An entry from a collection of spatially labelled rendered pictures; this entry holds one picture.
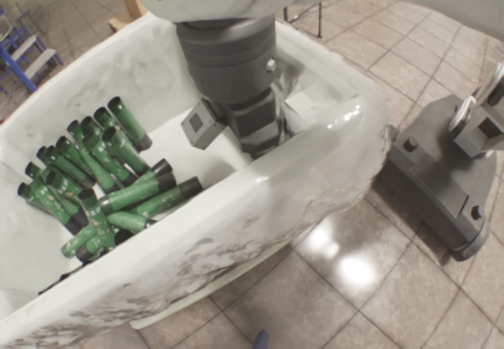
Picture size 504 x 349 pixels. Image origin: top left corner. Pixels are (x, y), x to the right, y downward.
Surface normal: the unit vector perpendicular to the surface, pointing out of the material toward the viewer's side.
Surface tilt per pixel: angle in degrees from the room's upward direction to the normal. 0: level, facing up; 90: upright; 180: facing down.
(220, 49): 90
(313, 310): 0
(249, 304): 0
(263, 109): 90
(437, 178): 0
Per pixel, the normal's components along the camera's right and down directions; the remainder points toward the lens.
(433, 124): -0.10, -0.49
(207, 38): -0.23, 0.26
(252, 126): 0.51, 0.73
